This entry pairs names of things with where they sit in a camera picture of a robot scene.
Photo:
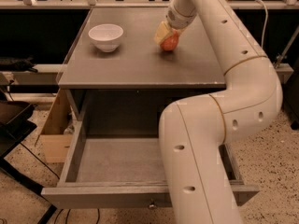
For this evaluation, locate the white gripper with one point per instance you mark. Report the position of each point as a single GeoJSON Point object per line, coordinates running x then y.
{"type": "Point", "coordinates": [177, 20]}

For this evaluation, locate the red apple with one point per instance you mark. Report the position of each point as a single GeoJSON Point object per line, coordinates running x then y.
{"type": "Point", "coordinates": [170, 43]}

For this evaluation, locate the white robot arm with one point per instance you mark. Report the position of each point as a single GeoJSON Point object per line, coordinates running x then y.
{"type": "Point", "coordinates": [251, 100]}

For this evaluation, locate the open grey top drawer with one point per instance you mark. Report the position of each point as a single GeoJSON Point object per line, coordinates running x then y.
{"type": "Point", "coordinates": [130, 165]}

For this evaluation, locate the white ceramic bowl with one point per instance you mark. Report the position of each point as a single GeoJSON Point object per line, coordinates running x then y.
{"type": "Point", "coordinates": [106, 37]}

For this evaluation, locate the grey wooden cabinet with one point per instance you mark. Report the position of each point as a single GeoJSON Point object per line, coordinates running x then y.
{"type": "Point", "coordinates": [138, 63]}

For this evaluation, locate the cardboard box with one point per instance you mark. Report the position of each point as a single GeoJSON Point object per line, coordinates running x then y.
{"type": "Point", "coordinates": [55, 141]}

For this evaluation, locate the black chair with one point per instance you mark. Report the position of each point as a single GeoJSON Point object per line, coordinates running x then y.
{"type": "Point", "coordinates": [14, 128]}

